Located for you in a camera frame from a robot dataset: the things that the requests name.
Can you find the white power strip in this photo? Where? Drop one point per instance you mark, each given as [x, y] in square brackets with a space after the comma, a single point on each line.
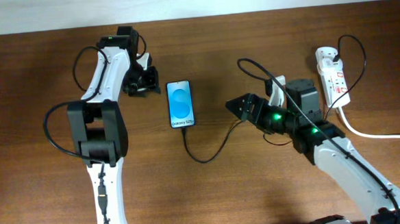
[332, 77]

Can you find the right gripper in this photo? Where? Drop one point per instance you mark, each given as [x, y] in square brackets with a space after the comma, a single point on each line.
[251, 100]

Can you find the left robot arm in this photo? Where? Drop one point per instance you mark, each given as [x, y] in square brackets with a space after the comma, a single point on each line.
[99, 133]

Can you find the blue screen smartphone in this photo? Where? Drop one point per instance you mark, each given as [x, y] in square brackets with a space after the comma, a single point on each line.
[181, 110]

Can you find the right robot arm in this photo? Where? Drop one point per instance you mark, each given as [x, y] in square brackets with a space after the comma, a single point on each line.
[324, 145]

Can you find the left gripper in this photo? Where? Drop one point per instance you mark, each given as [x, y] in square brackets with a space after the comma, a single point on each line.
[151, 83]

